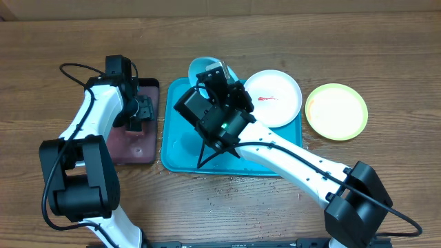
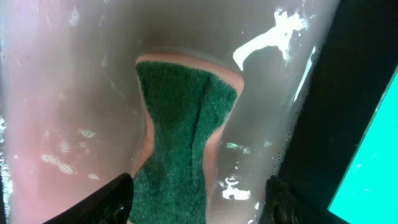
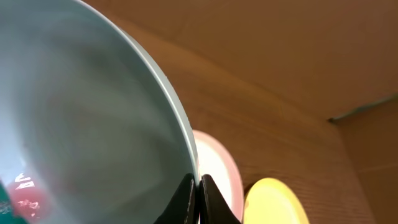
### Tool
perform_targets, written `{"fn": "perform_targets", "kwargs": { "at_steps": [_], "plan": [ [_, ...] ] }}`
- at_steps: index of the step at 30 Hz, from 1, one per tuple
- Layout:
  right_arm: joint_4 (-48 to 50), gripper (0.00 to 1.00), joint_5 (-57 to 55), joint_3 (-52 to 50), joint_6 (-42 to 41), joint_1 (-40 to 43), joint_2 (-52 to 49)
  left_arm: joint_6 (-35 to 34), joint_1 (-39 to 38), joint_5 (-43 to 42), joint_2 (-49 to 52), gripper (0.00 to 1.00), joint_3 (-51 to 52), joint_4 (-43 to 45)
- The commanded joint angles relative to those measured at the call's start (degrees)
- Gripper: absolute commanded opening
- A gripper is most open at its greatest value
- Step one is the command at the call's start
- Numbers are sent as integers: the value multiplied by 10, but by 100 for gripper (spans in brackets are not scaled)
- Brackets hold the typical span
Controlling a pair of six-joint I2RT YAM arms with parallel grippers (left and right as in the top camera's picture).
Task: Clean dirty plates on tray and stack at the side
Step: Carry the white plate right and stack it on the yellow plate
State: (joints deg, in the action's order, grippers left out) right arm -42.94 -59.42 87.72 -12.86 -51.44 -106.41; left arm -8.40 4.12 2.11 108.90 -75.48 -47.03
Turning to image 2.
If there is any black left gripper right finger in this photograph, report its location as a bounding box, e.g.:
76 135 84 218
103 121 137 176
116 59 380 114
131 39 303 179
258 175 348 224

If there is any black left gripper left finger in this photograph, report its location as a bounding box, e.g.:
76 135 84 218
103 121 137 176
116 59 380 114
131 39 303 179
45 173 134 224

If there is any green and pink sponge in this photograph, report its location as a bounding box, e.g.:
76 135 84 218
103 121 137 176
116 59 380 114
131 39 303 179
128 54 244 223

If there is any teal plastic tray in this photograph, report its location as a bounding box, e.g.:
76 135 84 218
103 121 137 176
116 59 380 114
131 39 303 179
328 72 397 224

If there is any dark red water tray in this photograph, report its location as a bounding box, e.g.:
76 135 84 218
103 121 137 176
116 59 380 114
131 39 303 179
1 0 397 223

